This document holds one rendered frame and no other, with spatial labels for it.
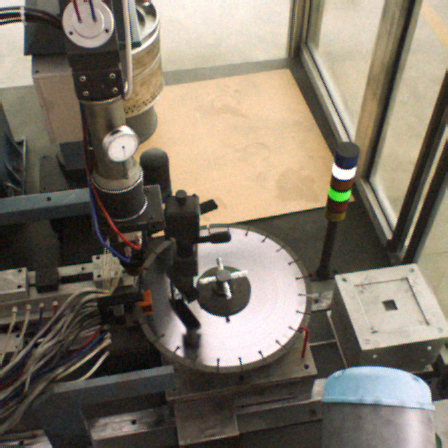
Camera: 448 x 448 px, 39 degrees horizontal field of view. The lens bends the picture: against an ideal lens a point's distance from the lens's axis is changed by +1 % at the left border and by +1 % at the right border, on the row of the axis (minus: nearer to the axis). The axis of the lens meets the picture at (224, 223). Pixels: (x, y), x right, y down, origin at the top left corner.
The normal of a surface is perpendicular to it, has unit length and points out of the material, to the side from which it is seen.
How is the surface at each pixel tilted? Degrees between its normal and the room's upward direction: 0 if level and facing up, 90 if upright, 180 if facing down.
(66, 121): 90
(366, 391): 22
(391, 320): 0
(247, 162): 0
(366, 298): 0
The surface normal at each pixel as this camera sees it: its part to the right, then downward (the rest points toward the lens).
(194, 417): 0.00, -0.65
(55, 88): 0.18, 0.75
